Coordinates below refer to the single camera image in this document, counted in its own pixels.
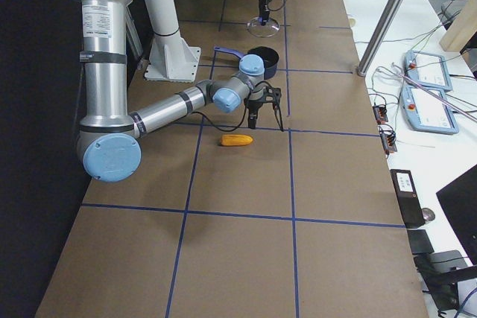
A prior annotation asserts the yellow plastic corn cob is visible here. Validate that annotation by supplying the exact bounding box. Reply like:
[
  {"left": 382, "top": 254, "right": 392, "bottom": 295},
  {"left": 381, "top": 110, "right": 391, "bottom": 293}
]
[{"left": 219, "top": 134, "right": 253, "bottom": 147}]

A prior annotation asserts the black saucepan blue handle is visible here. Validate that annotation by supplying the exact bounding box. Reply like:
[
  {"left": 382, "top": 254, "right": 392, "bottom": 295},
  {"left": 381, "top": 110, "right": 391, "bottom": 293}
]
[{"left": 214, "top": 46, "right": 279, "bottom": 80}]

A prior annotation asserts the far blue teach pendant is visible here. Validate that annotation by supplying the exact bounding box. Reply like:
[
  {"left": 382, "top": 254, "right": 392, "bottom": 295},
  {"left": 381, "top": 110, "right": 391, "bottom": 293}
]
[{"left": 404, "top": 50, "right": 453, "bottom": 92}]

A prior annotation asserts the blue teach pendant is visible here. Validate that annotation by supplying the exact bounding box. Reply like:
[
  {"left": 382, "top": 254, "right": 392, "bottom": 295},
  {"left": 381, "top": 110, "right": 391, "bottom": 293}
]
[
  {"left": 404, "top": 50, "right": 453, "bottom": 92},
  {"left": 400, "top": 84, "right": 459, "bottom": 135}
]

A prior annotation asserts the far orange relay board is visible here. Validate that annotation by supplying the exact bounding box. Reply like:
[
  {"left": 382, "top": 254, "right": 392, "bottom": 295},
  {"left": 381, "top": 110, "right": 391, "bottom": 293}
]
[{"left": 373, "top": 104, "right": 388, "bottom": 124}]

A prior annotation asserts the black monitor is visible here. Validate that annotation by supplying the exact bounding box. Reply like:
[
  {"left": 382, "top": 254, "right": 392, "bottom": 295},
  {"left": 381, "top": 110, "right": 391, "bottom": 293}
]
[{"left": 437, "top": 171, "right": 476, "bottom": 264}]

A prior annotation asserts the near blue teach pendant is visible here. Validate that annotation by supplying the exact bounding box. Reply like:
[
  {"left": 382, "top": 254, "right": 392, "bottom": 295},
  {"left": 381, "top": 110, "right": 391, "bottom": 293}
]
[{"left": 400, "top": 84, "right": 459, "bottom": 135}]

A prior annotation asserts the aluminium frame post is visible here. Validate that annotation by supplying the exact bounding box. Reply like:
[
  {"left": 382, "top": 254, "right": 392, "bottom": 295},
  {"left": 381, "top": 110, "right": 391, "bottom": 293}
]
[{"left": 357, "top": 0, "right": 403, "bottom": 77}]

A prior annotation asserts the near orange relay board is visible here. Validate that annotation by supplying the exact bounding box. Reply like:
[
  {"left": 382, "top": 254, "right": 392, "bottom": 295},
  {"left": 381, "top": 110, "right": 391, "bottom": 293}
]
[{"left": 379, "top": 124, "right": 397, "bottom": 156}]

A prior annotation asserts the orange relay board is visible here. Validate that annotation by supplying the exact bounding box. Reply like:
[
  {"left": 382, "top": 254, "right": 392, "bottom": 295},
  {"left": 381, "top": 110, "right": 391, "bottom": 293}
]
[
  {"left": 373, "top": 104, "right": 388, "bottom": 124},
  {"left": 379, "top": 124, "right": 397, "bottom": 156}
]

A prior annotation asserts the black box white label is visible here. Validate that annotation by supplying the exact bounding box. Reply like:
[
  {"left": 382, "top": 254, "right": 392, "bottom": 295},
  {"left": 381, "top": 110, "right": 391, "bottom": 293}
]
[{"left": 390, "top": 169, "right": 425, "bottom": 229}]

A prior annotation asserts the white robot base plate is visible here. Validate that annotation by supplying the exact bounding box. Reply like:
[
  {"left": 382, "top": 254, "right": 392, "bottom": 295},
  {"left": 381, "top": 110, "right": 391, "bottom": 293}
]
[{"left": 145, "top": 0, "right": 201, "bottom": 83}]

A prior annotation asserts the glass pot lid blue knob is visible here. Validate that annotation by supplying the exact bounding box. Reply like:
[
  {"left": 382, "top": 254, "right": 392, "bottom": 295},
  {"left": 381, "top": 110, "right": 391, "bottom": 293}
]
[{"left": 247, "top": 17, "right": 280, "bottom": 38}]

